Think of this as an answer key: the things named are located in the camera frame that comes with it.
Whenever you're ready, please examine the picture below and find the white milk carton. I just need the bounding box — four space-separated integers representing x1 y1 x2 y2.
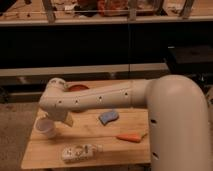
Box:
61 144 103 163

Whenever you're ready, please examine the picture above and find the white ceramic cup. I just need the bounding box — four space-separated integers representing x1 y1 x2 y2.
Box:
35 118 56 138

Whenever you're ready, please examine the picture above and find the blue wavy sponge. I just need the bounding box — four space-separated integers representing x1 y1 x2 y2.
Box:
98 110 119 125

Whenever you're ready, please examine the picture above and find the orange bowl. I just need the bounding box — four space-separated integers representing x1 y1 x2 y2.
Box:
68 84 89 92

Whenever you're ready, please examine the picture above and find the long workbench shelf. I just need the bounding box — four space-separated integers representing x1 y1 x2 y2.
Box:
0 0 213 26

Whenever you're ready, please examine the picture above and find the orange toy carrot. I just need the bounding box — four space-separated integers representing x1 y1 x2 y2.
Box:
116 133 146 143

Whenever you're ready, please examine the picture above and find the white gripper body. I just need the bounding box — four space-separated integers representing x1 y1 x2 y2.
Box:
44 110 73 127

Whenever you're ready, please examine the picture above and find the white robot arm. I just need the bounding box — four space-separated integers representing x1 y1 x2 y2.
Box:
39 75 213 171

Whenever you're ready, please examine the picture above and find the wooden folding table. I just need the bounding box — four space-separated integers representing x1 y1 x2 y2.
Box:
20 78 152 171

